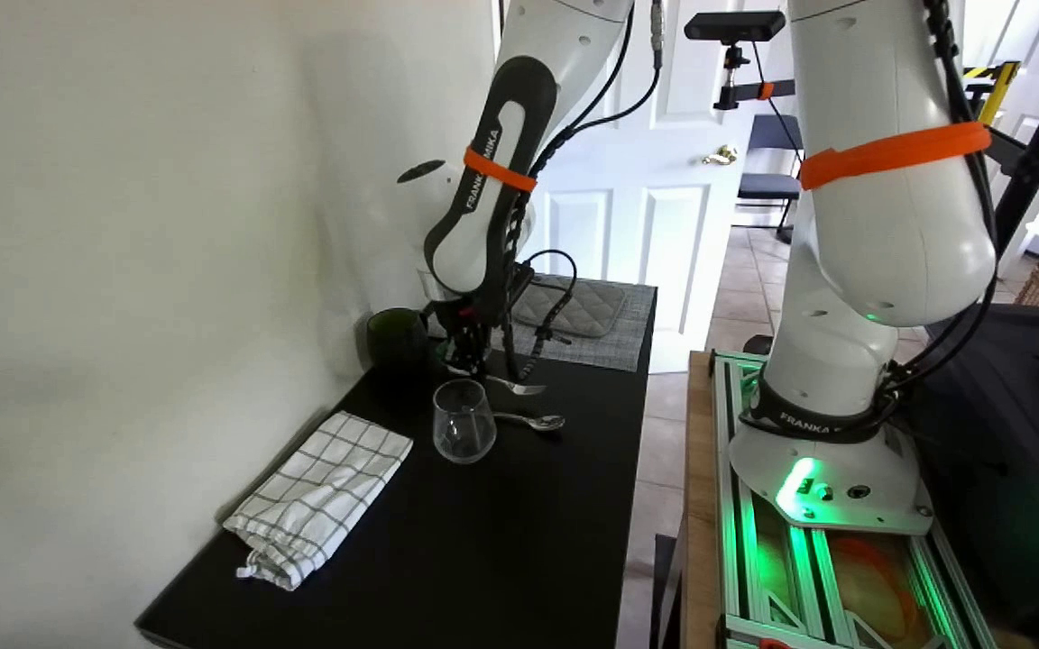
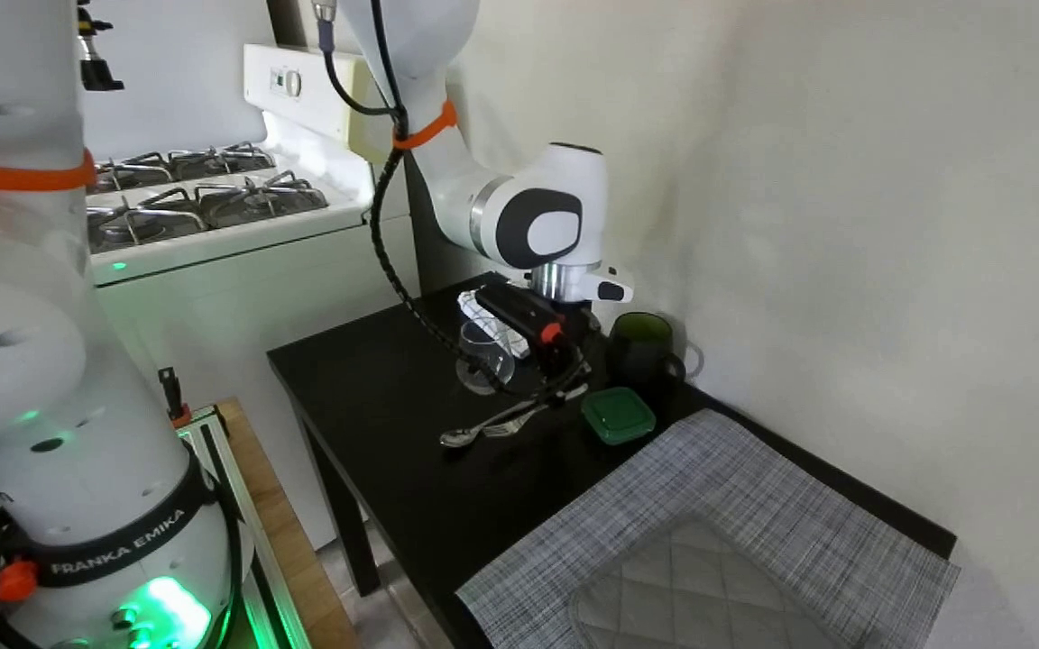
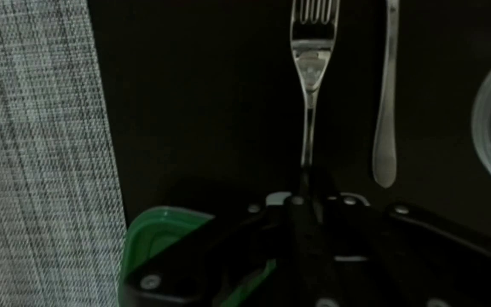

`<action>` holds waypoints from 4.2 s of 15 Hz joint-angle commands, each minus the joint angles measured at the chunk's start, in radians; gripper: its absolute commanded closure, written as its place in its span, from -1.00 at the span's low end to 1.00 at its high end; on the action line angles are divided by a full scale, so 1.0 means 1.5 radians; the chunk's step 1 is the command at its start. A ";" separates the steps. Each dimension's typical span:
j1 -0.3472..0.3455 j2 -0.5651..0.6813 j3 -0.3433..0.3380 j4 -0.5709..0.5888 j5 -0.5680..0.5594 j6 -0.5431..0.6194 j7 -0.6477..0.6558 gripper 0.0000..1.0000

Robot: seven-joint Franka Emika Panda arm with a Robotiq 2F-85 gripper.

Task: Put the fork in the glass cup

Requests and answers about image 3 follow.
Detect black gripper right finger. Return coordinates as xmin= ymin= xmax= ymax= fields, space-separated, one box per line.
xmin=327 ymin=193 xmax=370 ymax=263

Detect grey woven placemat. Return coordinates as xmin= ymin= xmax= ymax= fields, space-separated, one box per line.
xmin=0 ymin=0 xmax=124 ymax=307

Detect green lidded square container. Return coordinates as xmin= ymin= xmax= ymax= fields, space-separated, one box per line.
xmin=118 ymin=207 xmax=276 ymax=307

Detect silver metal fork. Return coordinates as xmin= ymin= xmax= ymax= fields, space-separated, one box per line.
xmin=372 ymin=0 xmax=401 ymax=188
xmin=290 ymin=0 xmax=341 ymax=168

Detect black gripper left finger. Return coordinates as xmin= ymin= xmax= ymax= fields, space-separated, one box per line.
xmin=263 ymin=192 xmax=321 ymax=268

